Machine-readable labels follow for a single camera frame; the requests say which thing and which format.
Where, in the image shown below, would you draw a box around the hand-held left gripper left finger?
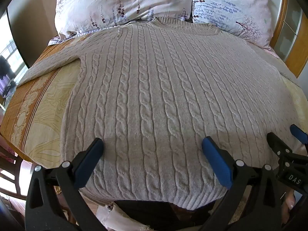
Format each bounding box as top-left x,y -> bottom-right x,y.
25,138 -> 105,231

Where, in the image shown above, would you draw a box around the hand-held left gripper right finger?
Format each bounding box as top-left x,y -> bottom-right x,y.
201,136 -> 284,231

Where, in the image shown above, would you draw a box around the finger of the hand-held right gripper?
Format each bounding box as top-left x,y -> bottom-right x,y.
290,124 -> 308,148
267,132 -> 293,167

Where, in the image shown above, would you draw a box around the beige cable-knit sweater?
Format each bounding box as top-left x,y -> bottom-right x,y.
18,17 -> 301,210

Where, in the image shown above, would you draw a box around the person's right hand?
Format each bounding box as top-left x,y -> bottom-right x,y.
281,190 -> 296,226

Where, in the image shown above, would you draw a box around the person's white jacket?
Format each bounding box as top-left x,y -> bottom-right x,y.
96,197 -> 175,231

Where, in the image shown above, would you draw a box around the wooden chair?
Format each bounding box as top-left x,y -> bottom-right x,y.
0,138 -> 33,201

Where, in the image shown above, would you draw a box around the yellow patterned bedspread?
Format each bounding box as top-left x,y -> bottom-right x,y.
0,37 -> 308,172

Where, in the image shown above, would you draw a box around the person's dark trousers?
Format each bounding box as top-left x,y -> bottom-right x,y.
115,198 -> 217,231

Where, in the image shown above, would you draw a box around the wooden headboard with glass panel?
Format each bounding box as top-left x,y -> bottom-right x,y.
269,0 -> 308,79

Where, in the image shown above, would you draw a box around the window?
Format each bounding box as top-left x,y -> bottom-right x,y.
0,37 -> 28,82

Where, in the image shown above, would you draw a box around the pink pillow with tree print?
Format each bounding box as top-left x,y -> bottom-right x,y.
192,0 -> 280,59

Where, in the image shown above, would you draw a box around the white pillow with purple sprigs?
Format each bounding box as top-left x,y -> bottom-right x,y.
48,0 -> 197,47

